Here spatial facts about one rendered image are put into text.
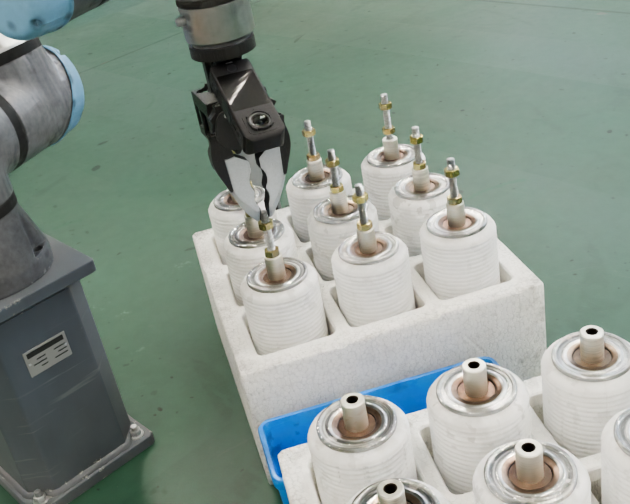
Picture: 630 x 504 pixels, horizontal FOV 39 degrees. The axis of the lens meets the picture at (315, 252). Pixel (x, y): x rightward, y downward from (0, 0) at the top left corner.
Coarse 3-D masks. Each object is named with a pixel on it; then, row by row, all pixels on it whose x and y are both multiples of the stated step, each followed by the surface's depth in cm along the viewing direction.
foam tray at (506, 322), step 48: (528, 288) 109; (240, 336) 110; (336, 336) 107; (384, 336) 107; (432, 336) 109; (480, 336) 111; (528, 336) 113; (240, 384) 112; (288, 384) 106; (336, 384) 108; (384, 384) 110
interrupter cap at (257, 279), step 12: (264, 264) 110; (288, 264) 109; (300, 264) 109; (252, 276) 108; (264, 276) 108; (288, 276) 107; (300, 276) 106; (252, 288) 106; (264, 288) 105; (276, 288) 104; (288, 288) 105
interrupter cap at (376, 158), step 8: (400, 144) 134; (376, 152) 133; (400, 152) 132; (408, 152) 131; (368, 160) 131; (376, 160) 131; (384, 160) 131; (392, 160) 130; (400, 160) 129; (408, 160) 129
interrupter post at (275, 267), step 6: (264, 258) 106; (270, 258) 106; (276, 258) 105; (282, 258) 106; (270, 264) 106; (276, 264) 106; (282, 264) 106; (270, 270) 106; (276, 270) 106; (282, 270) 107; (270, 276) 107; (276, 276) 106; (282, 276) 107
